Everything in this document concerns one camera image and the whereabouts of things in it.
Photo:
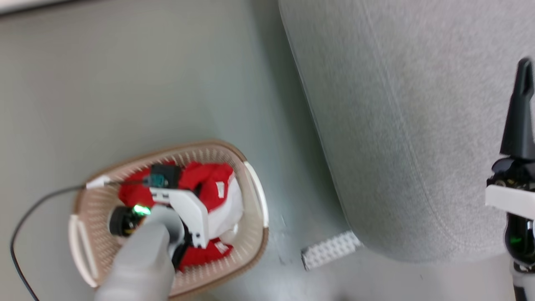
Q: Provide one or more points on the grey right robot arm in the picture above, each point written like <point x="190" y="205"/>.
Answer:
<point x="527" y="288"/>

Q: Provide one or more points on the beige woven plastic laundry basket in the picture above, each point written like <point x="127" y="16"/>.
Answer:
<point x="246" y="246"/>

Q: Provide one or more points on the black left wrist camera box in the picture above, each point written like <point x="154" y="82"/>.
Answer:
<point x="164" y="175"/>

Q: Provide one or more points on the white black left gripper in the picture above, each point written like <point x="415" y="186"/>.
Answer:
<point x="193" y="213"/>

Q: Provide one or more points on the red and white garment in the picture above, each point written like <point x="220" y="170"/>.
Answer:
<point x="211" y="184"/>

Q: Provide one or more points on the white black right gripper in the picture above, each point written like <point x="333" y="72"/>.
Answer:
<point x="516" y="198"/>

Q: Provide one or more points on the white grey wall baseboard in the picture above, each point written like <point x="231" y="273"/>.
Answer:
<point x="25" y="5"/>

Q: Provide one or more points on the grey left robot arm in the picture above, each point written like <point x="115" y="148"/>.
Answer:
<point x="140" y="267"/>

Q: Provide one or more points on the white studded toy brick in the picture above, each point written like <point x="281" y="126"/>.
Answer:
<point x="330" y="250"/>

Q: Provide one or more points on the grey fabric sofa seat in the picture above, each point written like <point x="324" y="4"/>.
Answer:
<point x="397" y="125"/>

